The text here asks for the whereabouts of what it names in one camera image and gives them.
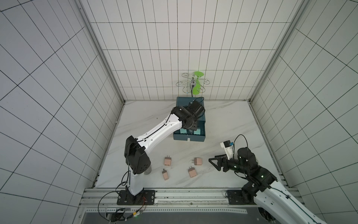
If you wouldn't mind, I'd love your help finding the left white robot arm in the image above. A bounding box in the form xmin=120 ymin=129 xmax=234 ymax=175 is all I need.
xmin=124 ymin=100 xmax=205 ymax=197

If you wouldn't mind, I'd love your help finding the teal drawer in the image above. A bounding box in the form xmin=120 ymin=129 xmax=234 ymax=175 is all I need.
xmin=173 ymin=121 xmax=206 ymax=142

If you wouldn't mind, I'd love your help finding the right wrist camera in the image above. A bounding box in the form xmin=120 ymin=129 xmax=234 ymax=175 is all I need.
xmin=220 ymin=140 xmax=234 ymax=159

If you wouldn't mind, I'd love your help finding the metal base rail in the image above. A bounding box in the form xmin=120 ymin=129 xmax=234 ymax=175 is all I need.
xmin=79 ymin=188 xmax=256 ymax=214

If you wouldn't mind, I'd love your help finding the pink plug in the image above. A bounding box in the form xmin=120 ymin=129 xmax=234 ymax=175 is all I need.
xmin=162 ymin=169 xmax=169 ymax=181
xmin=164 ymin=156 xmax=172 ymax=166
xmin=192 ymin=157 xmax=203 ymax=166
xmin=188 ymin=167 xmax=197 ymax=178

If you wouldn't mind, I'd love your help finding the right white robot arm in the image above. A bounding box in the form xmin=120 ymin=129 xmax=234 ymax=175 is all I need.
xmin=208 ymin=147 xmax=325 ymax=224

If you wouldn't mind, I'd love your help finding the green leaf ornament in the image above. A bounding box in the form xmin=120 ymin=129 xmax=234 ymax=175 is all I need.
xmin=191 ymin=71 xmax=204 ymax=96

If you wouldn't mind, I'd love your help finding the teal drawer cabinet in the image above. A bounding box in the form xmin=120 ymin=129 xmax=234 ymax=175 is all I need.
xmin=172 ymin=97 xmax=206 ymax=131

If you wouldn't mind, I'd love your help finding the silver cup tree stand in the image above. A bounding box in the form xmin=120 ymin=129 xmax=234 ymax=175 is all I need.
xmin=176 ymin=71 xmax=210 ymax=97

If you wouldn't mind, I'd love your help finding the dark mesh cup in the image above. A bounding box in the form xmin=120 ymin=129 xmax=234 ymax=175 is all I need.
xmin=144 ymin=165 xmax=152 ymax=175

